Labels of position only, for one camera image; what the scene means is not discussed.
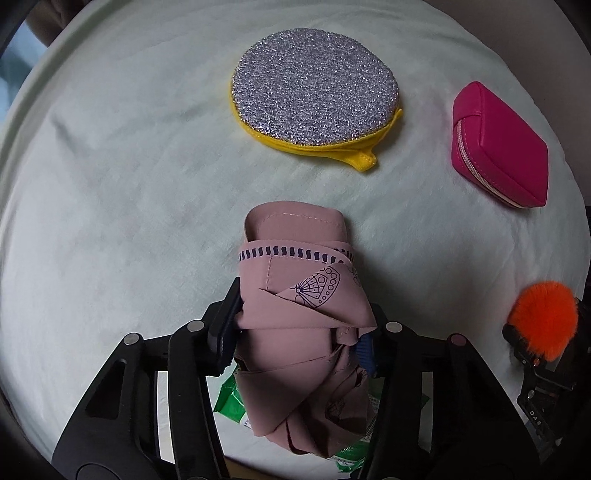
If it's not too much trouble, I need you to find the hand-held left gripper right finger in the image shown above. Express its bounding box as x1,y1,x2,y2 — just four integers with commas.
356,304,546,480

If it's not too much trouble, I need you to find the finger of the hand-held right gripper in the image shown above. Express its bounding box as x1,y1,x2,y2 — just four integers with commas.
502,323,557,370

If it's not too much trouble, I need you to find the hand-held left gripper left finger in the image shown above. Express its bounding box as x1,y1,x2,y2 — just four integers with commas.
52,276,243,480

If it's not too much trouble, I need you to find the orange fluffy pom-pom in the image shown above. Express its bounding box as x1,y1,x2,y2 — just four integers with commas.
507,281,580,357

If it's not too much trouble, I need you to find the pink printed cloth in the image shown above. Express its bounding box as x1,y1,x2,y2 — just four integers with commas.
233,202,378,459

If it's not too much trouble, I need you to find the green plastic packet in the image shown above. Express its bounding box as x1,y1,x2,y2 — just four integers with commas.
213,361,432,474

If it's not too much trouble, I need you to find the white bed sheet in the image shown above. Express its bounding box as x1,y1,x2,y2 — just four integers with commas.
0,0,591,467

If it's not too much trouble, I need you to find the magenta zip pouch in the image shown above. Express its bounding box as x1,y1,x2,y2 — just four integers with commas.
451,81,549,210

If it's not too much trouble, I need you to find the round silver glitter yellow pouch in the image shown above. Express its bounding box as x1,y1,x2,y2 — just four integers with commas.
229,28,404,174

